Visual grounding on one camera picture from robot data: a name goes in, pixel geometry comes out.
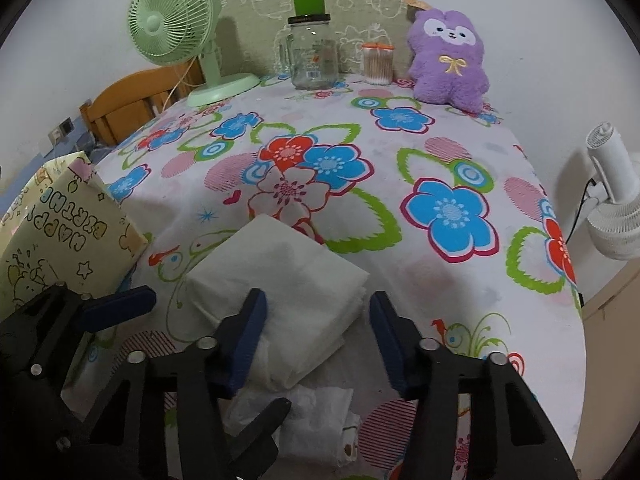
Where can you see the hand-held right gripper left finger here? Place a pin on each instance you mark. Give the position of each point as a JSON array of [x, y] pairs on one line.
[[245, 340]]

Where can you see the beige wooden door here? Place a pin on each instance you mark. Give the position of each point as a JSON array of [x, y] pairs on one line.
[[615, 360]]

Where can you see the white printed plastic packet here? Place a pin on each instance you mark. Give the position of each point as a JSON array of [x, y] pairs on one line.
[[315, 410]]

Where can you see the green cartoon printed board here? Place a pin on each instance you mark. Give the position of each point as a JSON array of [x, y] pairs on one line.
[[260, 0]]

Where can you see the wooden bed headboard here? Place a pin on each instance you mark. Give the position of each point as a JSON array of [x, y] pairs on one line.
[[125, 105]]

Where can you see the purple plush rabbit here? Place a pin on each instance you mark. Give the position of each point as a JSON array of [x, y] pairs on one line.
[[445, 75]]

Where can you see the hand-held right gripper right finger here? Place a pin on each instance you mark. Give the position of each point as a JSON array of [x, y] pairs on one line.
[[392, 345]]

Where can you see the green desk fan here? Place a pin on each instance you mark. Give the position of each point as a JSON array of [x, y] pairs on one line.
[[160, 20]]

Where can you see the white cloth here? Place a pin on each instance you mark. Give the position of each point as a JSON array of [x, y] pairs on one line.
[[290, 270]]

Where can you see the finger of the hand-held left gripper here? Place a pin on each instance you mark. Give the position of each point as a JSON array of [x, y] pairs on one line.
[[120, 307], [270, 417]]

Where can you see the glass jar mug green lid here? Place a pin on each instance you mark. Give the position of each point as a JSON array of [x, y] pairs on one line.
[[312, 60]]

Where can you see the cartoon printed storage box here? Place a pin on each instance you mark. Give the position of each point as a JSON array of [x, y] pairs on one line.
[[50, 240]]

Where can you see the wall socket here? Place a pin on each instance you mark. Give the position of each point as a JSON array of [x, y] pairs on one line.
[[62, 127]]

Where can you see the floral tablecloth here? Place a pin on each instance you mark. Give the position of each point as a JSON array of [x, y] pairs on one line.
[[400, 170]]

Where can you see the cotton swab jar orange lid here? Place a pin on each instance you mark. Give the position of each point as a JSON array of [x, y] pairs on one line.
[[377, 67]]

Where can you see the white standing fan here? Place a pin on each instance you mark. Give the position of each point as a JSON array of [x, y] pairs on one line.
[[615, 160]]

